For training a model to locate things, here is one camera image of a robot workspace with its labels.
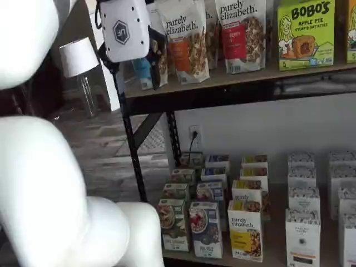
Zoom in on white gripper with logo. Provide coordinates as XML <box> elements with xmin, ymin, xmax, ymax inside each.
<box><xmin>97</xmin><ymin>0</ymin><xmax>166</xmax><ymax>91</ymax></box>

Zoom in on blue and white oatmeal box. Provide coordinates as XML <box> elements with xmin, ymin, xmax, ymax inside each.
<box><xmin>200</xmin><ymin>166</ymin><xmax>229</xmax><ymax>185</ymax></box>
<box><xmin>205</xmin><ymin>154</ymin><xmax>231</xmax><ymax>170</ymax></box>
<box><xmin>189</xmin><ymin>200</ymin><xmax>224</xmax><ymax>259</ymax></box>
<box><xmin>196</xmin><ymin>180</ymin><xmax>228</xmax><ymax>231</ymax></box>

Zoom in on black metal shelf rack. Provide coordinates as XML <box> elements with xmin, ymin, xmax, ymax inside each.
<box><xmin>110</xmin><ymin>62</ymin><xmax>356</xmax><ymax>267</ymax></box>

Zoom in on wooden shelf board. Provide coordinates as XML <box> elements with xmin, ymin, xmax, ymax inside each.
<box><xmin>162</xmin><ymin>177</ymin><xmax>356</xmax><ymax>267</ymax></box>
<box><xmin>123</xmin><ymin>62</ymin><xmax>356</xmax><ymax>98</ymax></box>

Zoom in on yellow purely elizabeth box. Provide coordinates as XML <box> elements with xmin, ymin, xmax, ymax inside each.
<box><xmin>227</xmin><ymin>200</ymin><xmax>264</xmax><ymax>264</ymax></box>
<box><xmin>241</xmin><ymin>154</ymin><xmax>269</xmax><ymax>170</ymax></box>
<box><xmin>231</xmin><ymin>179</ymin><xmax>271</xmax><ymax>222</ymax></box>
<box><xmin>239</xmin><ymin>167</ymin><xmax>269</xmax><ymax>185</ymax></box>

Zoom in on green Bobo's apple pie box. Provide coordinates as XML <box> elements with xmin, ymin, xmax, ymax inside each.
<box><xmin>276</xmin><ymin>0</ymin><xmax>336</xmax><ymax>72</ymax></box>

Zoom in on white patterned pantry box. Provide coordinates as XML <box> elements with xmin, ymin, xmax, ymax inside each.
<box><xmin>288</xmin><ymin>151</ymin><xmax>316</xmax><ymax>170</ymax></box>
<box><xmin>337</xmin><ymin>187</ymin><xmax>356</xmax><ymax>220</ymax></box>
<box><xmin>287</xmin><ymin>166</ymin><xmax>318</xmax><ymax>190</ymax></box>
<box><xmin>340</xmin><ymin>212</ymin><xmax>356</xmax><ymax>267</ymax></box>
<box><xmin>287</xmin><ymin>186</ymin><xmax>321</xmax><ymax>212</ymax></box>
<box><xmin>328</xmin><ymin>150</ymin><xmax>356</xmax><ymax>167</ymax></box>
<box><xmin>328</xmin><ymin>163</ymin><xmax>356</xmax><ymax>221</ymax></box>
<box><xmin>285</xmin><ymin>208</ymin><xmax>322</xmax><ymax>267</ymax></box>

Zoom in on yellow Bobo's oat bites box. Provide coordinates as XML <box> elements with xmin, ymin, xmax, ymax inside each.
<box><xmin>346</xmin><ymin>0</ymin><xmax>356</xmax><ymax>64</ymax></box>

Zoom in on blue label granola bag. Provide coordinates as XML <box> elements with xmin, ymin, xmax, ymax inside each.
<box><xmin>122</xmin><ymin>2</ymin><xmax>169</xmax><ymax>91</ymax></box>

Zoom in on orange label granola bag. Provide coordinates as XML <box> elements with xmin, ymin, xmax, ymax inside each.
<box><xmin>157</xmin><ymin>0</ymin><xmax>211</xmax><ymax>85</ymax></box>

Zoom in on white shade floor lamp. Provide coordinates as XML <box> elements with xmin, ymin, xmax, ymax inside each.
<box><xmin>59</xmin><ymin>37</ymin><xmax>100</xmax><ymax>118</ymax></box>

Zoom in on grey textured floor rug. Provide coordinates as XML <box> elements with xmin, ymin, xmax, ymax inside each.
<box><xmin>115</xmin><ymin>126</ymin><xmax>175</xmax><ymax>157</ymax></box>

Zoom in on red label granola bag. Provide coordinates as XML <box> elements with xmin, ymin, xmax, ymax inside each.
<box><xmin>215</xmin><ymin>0</ymin><xmax>268</xmax><ymax>75</ymax></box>

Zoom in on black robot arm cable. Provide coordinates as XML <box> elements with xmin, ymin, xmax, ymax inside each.
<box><xmin>93</xmin><ymin>2</ymin><xmax>102</xmax><ymax>30</ymax></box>

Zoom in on black plugged power cord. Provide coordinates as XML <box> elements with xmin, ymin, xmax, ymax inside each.
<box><xmin>189</xmin><ymin>130</ymin><xmax>199</xmax><ymax>154</ymax></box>

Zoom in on white wall outlet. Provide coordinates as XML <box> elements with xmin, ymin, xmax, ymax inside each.
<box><xmin>189</xmin><ymin>125</ymin><xmax>201</xmax><ymax>149</ymax></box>

